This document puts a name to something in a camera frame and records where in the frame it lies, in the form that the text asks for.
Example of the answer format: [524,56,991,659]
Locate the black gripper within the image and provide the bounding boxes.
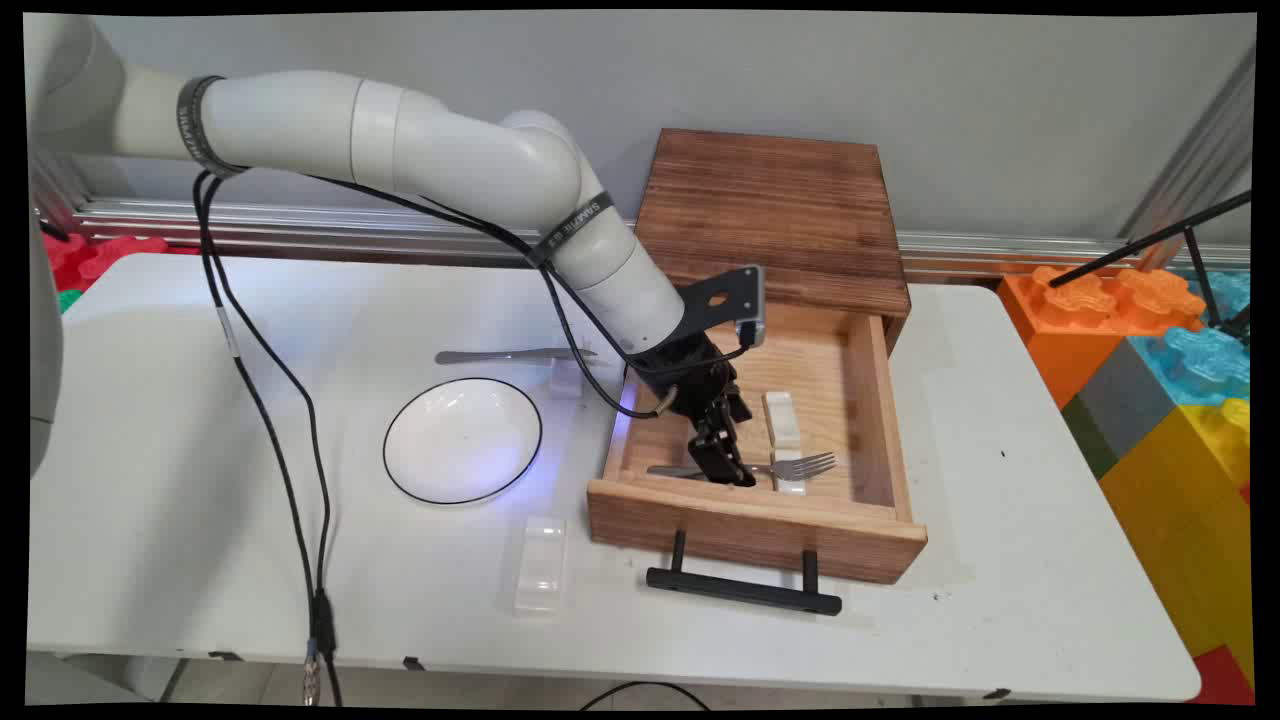
[628,330,757,489]

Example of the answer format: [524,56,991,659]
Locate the black drawer handle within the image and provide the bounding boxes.
[646,530,844,617]

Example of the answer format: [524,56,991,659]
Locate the grey foam block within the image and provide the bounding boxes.
[1075,338,1181,461]

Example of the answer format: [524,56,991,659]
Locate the black tripod stand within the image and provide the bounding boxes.
[1048,190,1253,346]

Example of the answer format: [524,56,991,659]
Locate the red foam block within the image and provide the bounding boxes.
[40,225,201,291]
[1190,645,1256,706]

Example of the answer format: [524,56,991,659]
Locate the orange foam block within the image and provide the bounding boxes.
[997,265,1206,411]

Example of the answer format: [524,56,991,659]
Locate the dark green foam block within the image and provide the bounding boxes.
[1062,398,1119,483]

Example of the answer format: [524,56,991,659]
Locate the steel fork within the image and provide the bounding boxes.
[647,452,837,483]

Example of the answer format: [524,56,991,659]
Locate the steel table knife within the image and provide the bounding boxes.
[435,347,599,366]

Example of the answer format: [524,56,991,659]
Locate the dark wooden cabinet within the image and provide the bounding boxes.
[622,128,913,356]

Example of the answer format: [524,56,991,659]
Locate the blue foam block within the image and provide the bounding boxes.
[1130,270,1251,406]

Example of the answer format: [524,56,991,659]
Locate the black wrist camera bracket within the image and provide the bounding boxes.
[685,265,767,349]

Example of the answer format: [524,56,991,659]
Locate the black cable with white tag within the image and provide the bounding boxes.
[193,168,751,707]

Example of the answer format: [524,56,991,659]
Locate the white plate with black rim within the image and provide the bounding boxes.
[383,377,544,506]

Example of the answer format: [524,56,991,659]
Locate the aluminium rail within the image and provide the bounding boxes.
[40,195,1251,286]

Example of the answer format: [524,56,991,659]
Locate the black velcro strap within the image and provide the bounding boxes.
[178,75,246,179]
[527,190,616,269]

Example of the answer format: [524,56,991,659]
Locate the black floor cable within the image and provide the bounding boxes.
[580,681,713,713]

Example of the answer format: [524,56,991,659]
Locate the clear rest near plate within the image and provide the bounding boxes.
[513,515,569,617]

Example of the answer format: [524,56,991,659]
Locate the light wooden drawer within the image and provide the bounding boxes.
[586,290,929,586]

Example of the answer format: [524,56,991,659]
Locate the slanted aluminium frame post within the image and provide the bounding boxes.
[1120,50,1256,246]

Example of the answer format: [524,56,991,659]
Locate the colourful giant toy blocks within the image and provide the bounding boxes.
[1098,398,1256,691]

